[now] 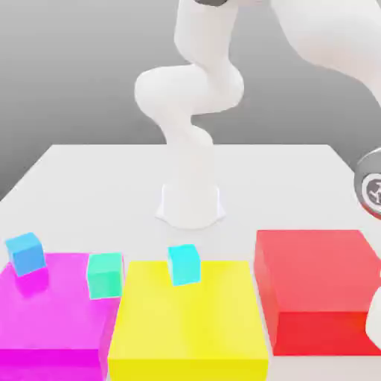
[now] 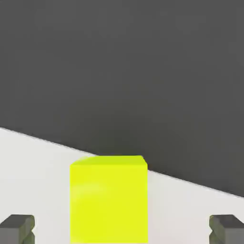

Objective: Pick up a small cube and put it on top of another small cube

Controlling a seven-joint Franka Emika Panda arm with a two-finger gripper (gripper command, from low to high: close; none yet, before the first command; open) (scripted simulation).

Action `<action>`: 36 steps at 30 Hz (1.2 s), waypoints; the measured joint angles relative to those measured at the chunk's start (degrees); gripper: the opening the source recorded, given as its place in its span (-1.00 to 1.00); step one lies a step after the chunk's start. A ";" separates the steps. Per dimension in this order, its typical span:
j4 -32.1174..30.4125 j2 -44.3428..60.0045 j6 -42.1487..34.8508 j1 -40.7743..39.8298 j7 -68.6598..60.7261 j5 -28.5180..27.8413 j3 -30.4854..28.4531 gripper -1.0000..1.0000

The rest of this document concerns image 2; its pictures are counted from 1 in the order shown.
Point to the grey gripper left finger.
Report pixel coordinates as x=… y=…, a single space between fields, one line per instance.
x=15 y=228

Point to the small yellow cube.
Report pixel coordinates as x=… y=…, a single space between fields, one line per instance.
x=108 y=200

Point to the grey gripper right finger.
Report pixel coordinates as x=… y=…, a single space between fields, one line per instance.
x=228 y=228

